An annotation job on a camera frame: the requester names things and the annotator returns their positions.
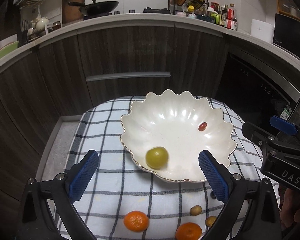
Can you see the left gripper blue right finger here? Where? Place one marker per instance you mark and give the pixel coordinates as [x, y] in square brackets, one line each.
[262, 218]

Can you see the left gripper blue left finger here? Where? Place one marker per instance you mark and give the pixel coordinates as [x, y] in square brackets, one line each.
[65, 189]

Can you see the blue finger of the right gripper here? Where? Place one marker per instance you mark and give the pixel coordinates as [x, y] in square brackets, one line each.
[282, 125]
[257, 135]

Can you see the dark purple grape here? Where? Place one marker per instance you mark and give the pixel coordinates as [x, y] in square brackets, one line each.
[212, 195]

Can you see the orange mandarin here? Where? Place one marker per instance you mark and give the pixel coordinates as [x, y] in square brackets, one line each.
[188, 231]
[136, 221]

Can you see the person right hand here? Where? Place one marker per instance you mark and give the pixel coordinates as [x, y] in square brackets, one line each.
[290, 210]

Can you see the brown longan lower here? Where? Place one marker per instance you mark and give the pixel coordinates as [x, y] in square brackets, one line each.
[210, 221]

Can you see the brown longan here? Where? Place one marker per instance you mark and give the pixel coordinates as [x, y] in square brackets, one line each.
[210, 221]
[196, 210]

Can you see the black built-in dishwasher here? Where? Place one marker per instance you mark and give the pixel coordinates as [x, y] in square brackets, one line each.
[255, 91]

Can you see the brown longan upper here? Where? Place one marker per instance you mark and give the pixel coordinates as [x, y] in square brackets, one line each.
[196, 210]

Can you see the black white checked cloth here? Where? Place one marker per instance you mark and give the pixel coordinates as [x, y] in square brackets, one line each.
[118, 186]

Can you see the small red cherry tomato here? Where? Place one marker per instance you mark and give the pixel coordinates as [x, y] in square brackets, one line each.
[202, 126]

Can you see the black microwave oven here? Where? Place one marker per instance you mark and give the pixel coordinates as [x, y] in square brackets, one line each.
[287, 34]

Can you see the green round fruit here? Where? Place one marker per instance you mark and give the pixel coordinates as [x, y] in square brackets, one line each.
[157, 157]

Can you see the white scalloped ceramic bowl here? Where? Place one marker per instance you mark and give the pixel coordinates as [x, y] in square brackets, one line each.
[171, 121]

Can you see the red sauce bottle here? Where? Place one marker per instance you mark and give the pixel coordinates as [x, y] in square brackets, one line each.
[231, 20]

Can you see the black gas stove grate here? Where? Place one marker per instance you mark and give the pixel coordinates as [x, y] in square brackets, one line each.
[156, 11]

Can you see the black spice rack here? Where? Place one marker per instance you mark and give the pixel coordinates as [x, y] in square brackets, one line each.
[187, 1]

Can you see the white teapot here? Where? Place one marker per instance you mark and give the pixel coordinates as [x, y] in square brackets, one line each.
[41, 23]

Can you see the black wok pan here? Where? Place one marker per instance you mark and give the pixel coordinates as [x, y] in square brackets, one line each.
[95, 8]

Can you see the silver drawer handle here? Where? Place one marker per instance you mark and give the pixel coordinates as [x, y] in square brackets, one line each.
[127, 75]

